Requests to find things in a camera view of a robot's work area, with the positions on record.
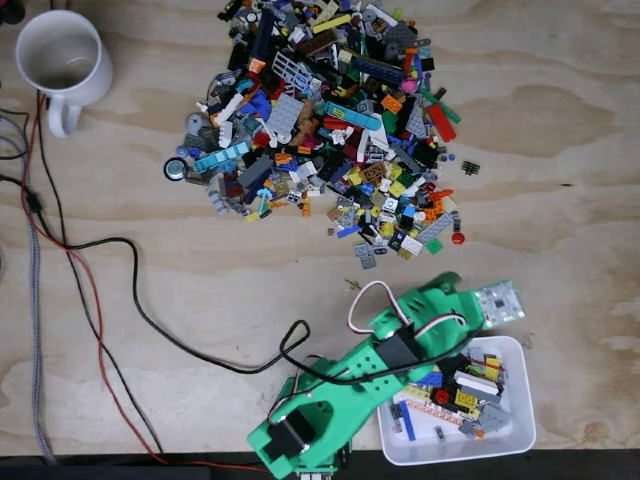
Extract dark grey Lego wedge plate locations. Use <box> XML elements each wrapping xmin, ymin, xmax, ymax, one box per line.
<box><xmin>382</xmin><ymin>22</ymin><xmax>419</xmax><ymax>49</ymax></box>

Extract white Lego slope piece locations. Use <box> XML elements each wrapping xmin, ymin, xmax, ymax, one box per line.
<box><xmin>355</xmin><ymin>124</ymin><xmax>390</xmax><ymax>164</ymax></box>

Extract grey square Lego plate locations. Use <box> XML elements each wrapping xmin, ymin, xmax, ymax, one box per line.
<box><xmin>265</xmin><ymin>93</ymin><xmax>306</xmax><ymax>135</ymax></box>

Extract white plastic bin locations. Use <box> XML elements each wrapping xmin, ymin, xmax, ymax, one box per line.
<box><xmin>377</xmin><ymin>335</ymin><xmax>537</xmax><ymax>466</ymax></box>

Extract cyan long Lego piece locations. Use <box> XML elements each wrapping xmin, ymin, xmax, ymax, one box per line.
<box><xmin>324</xmin><ymin>101</ymin><xmax>382</xmax><ymax>130</ymax></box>

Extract dark brown Lego plate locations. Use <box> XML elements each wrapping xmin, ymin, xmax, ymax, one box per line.
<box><xmin>294</xmin><ymin>32</ymin><xmax>339</xmax><ymax>56</ymax></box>

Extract pink white long Lego plate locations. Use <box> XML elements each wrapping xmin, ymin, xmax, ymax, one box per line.
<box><xmin>405</xmin><ymin>398</ymin><xmax>466</xmax><ymax>426</ymax></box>

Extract green long Lego plate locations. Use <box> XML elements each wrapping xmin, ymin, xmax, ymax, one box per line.
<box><xmin>418</xmin><ymin>88</ymin><xmax>462</xmax><ymax>125</ymax></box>

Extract grey Lego dome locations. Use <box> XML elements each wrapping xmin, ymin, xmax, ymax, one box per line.
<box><xmin>183</xmin><ymin>112</ymin><xmax>211</xmax><ymax>136</ymax></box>

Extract white long Lego brick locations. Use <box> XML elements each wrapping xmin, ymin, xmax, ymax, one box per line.
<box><xmin>452</xmin><ymin>370</ymin><xmax>501</xmax><ymax>396</ymax></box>

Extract light grey long Lego plate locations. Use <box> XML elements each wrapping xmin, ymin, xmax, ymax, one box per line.
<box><xmin>415</xmin><ymin>212</ymin><xmax>455</xmax><ymax>245</ymax></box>

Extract white Lego lattice fence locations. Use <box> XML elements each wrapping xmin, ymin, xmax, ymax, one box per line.
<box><xmin>272</xmin><ymin>51</ymin><xmax>311</xmax><ymax>96</ymax></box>

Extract blue thin long Lego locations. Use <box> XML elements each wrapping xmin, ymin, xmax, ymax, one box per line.
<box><xmin>398</xmin><ymin>399</ymin><xmax>418</xmax><ymax>443</ymax></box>

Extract black round object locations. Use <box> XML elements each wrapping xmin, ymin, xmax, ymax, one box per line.
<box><xmin>0</xmin><ymin>0</ymin><xmax>25</xmax><ymax>25</ymax></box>

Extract white long Lego piece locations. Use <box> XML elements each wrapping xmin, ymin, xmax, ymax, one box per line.
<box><xmin>214</xmin><ymin>93</ymin><xmax>245</xmax><ymax>126</ymax></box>

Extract grey braided cable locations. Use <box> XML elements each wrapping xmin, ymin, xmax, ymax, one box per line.
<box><xmin>0</xmin><ymin>112</ymin><xmax>56</xmax><ymax>464</ymax></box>

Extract light blue long Lego plate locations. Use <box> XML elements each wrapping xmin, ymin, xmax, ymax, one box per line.
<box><xmin>192</xmin><ymin>141</ymin><xmax>251</xmax><ymax>174</ymax></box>

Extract yellow long Lego plate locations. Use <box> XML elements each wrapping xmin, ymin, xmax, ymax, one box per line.
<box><xmin>310</xmin><ymin>13</ymin><xmax>353</xmax><ymax>35</ymax></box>

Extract black Lego piece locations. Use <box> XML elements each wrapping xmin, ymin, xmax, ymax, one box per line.
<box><xmin>438</xmin><ymin>353</ymin><xmax>471</xmax><ymax>380</ymax></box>

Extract camera circuit board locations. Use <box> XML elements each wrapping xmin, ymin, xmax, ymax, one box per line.
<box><xmin>472</xmin><ymin>279</ymin><xmax>526</xmax><ymax>330</ymax></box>

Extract thin red wire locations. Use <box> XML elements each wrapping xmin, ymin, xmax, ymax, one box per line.
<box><xmin>19</xmin><ymin>92</ymin><xmax>271</xmax><ymax>474</ymax></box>

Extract grey Lego wheel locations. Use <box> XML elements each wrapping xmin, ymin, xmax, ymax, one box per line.
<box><xmin>163</xmin><ymin>156</ymin><xmax>189</xmax><ymax>182</ymax></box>

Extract navy long Lego brick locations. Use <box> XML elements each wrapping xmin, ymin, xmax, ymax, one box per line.
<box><xmin>251</xmin><ymin>8</ymin><xmax>276</xmax><ymax>61</ymax></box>

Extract dark grey Lego slope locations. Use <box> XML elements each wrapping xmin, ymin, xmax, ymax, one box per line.
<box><xmin>235</xmin><ymin>155</ymin><xmax>275</xmax><ymax>190</ymax></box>

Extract white ceramic mug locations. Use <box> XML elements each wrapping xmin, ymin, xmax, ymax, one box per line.
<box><xmin>14</xmin><ymin>9</ymin><xmax>115</xmax><ymax>139</ymax></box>

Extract white red black servo cable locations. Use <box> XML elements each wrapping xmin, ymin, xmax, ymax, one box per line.
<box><xmin>347</xmin><ymin>280</ymin><xmax>416</xmax><ymax>337</ymax></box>
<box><xmin>413</xmin><ymin>311</ymin><xmax>470</xmax><ymax>347</ymax></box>

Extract dark blue long Lego plate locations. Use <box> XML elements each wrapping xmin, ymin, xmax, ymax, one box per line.
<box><xmin>349</xmin><ymin>53</ymin><xmax>405</xmax><ymax>85</ymax></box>

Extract thick black cable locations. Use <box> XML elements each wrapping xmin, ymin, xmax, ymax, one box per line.
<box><xmin>0</xmin><ymin>174</ymin><xmax>476</xmax><ymax>386</ymax></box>

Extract red long Lego brick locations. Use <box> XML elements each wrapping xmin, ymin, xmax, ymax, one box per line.
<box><xmin>425</xmin><ymin>102</ymin><xmax>458</xmax><ymax>144</ymax></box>

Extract thin black wire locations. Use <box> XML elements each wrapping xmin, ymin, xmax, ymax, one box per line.
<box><xmin>37</xmin><ymin>94</ymin><xmax>165</xmax><ymax>454</ymax></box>

